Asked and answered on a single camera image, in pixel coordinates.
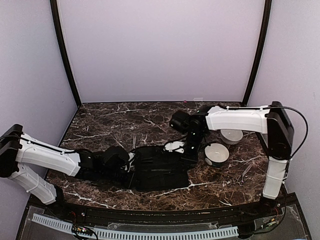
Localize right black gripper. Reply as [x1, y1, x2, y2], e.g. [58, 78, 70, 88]
[177, 131, 206, 173]

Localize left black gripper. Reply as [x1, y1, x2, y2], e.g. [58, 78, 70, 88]
[100, 168, 142, 190]

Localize black zippered tool case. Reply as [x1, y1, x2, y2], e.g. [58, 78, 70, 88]
[132, 146, 189, 192]

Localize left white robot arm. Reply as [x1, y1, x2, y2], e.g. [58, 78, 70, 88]
[0, 124, 135, 218]

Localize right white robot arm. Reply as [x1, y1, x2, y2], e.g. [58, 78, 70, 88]
[164, 101, 298, 217]

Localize white and teal bowl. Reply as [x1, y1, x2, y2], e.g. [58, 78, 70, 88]
[204, 143, 230, 168]

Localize plain white bowl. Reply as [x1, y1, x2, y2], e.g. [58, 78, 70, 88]
[220, 129, 243, 145]

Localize silver scissors left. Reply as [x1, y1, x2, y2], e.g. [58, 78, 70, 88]
[132, 133, 137, 149]

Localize silver scissors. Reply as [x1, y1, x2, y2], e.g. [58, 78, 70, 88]
[132, 133, 137, 149]
[236, 163, 253, 186]

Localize silver scissors right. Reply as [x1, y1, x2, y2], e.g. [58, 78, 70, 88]
[236, 163, 253, 186]

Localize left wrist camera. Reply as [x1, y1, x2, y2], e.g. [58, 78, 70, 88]
[102, 146, 130, 170]

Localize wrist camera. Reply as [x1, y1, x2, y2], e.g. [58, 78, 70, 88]
[102, 146, 130, 170]
[169, 110, 190, 134]

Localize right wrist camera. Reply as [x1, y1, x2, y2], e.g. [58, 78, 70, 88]
[169, 110, 190, 134]

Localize white slotted cable duct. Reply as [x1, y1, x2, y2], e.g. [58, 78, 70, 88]
[31, 213, 239, 240]

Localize left black frame post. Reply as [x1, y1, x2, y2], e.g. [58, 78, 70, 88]
[49, 0, 82, 108]

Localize black frame post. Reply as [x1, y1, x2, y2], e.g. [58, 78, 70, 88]
[49, 0, 82, 108]
[241, 0, 272, 106]

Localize black front rail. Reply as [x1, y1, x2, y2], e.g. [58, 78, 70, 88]
[15, 193, 315, 240]

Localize right black frame post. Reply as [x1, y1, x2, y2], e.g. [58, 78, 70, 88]
[241, 0, 272, 106]

